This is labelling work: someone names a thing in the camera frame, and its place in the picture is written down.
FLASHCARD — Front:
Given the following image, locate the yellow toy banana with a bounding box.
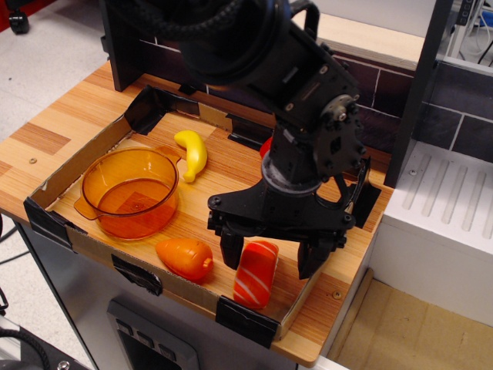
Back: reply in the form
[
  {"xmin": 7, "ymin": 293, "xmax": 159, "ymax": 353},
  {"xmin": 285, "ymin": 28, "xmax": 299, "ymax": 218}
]
[{"xmin": 174, "ymin": 130, "xmax": 208, "ymax": 183}]

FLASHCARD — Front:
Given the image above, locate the orange toy carrot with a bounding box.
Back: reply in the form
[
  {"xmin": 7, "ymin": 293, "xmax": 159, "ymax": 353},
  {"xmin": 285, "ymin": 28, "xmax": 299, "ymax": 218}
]
[{"xmin": 155, "ymin": 238, "xmax": 213, "ymax": 281}]

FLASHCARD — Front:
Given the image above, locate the red toy strawberry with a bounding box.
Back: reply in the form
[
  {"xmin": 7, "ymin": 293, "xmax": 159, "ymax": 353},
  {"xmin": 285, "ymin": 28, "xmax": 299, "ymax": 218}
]
[{"xmin": 259, "ymin": 137, "xmax": 273, "ymax": 159}]

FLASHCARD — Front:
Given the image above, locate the dark grey left post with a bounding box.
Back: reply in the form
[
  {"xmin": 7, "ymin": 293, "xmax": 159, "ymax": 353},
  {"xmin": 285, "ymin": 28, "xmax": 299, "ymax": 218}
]
[{"xmin": 99, "ymin": 1, "xmax": 146, "ymax": 92}]

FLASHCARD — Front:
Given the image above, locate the cardboard fence with black tape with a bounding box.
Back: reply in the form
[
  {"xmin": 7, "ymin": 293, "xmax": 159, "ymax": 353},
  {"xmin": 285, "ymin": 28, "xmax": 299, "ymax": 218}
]
[{"xmin": 25, "ymin": 101, "xmax": 392, "ymax": 347}]

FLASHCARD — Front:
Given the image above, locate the grey oven control panel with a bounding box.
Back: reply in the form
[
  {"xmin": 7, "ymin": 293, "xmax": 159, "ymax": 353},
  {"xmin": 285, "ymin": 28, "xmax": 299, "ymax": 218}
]
[{"xmin": 107, "ymin": 300, "xmax": 200, "ymax": 369}]

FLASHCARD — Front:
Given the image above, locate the dark grey right post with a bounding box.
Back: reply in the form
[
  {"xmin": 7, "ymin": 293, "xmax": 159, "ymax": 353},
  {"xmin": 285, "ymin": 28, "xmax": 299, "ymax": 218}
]
[{"xmin": 384, "ymin": 0, "xmax": 454, "ymax": 188}]

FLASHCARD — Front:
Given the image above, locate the dark grey post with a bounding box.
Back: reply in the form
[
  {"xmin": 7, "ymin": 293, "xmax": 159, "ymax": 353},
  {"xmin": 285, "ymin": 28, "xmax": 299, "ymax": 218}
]
[
  {"xmin": 384, "ymin": 0, "xmax": 454, "ymax": 188},
  {"xmin": 99, "ymin": 1, "xmax": 146, "ymax": 92}
]

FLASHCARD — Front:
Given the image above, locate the white toy sink drainboard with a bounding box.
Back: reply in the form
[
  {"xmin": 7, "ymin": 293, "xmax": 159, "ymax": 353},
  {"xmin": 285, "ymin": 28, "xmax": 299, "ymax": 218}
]
[{"xmin": 370, "ymin": 142, "xmax": 492, "ymax": 325}]

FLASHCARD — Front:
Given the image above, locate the orange transparent plastic pot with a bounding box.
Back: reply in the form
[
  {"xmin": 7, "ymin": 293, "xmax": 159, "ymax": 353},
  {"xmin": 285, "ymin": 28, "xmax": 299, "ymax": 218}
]
[{"xmin": 74, "ymin": 146, "xmax": 180, "ymax": 241}]

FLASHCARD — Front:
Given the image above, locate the black caster wheel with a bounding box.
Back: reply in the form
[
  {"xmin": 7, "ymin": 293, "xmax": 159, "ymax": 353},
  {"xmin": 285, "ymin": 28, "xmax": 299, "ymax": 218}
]
[{"xmin": 8, "ymin": 9, "xmax": 30, "ymax": 35}]

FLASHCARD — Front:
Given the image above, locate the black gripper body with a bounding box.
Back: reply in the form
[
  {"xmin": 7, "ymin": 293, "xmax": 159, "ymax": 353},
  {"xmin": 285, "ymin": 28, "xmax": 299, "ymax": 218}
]
[{"xmin": 207, "ymin": 161, "xmax": 357, "ymax": 251}]

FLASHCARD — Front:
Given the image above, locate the black braided cable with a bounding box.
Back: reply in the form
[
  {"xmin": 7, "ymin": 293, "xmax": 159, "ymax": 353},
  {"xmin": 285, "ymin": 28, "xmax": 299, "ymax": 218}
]
[{"xmin": 0, "ymin": 327, "xmax": 47, "ymax": 370}]

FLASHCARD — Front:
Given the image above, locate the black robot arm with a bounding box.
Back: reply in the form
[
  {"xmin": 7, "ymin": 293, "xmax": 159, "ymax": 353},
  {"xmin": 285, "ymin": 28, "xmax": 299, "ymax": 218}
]
[{"xmin": 106, "ymin": 1, "xmax": 366, "ymax": 279}]

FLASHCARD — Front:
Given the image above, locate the white and orange toy sushi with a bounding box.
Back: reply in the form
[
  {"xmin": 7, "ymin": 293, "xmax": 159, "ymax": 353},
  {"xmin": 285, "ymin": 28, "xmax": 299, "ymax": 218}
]
[{"xmin": 233, "ymin": 240, "xmax": 279, "ymax": 309}]

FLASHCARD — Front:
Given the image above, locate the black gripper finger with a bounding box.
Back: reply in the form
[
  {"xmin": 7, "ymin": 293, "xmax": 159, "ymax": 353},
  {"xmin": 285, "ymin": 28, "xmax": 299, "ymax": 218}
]
[
  {"xmin": 220, "ymin": 227, "xmax": 244, "ymax": 270},
  {"xmin": 297, "ymin": 239, "xmax": 331, "ymax": 280}
]

